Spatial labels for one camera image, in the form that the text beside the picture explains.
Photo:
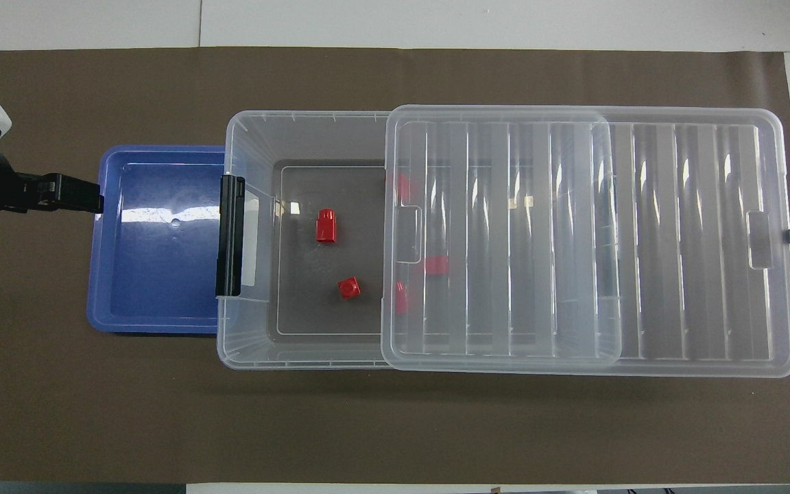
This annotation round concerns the black box latch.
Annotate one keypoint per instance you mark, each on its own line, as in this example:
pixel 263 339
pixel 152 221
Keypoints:
pixel 232 233

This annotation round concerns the clear ribbed plastic lid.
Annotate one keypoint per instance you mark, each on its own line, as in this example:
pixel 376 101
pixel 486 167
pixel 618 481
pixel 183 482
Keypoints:
pixel 697 240

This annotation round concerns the red block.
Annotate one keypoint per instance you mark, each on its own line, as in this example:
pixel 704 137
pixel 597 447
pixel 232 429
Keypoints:
pixel 326 227
pixel 437 265
pixel 403 186
pixel 401 298
pixel 349 288

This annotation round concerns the clear plastic storage box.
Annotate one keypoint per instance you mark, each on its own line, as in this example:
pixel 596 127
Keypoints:
pixel 313 315

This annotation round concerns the blue plastic tray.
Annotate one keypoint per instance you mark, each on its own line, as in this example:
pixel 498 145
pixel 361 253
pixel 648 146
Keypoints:
pixel 155 274

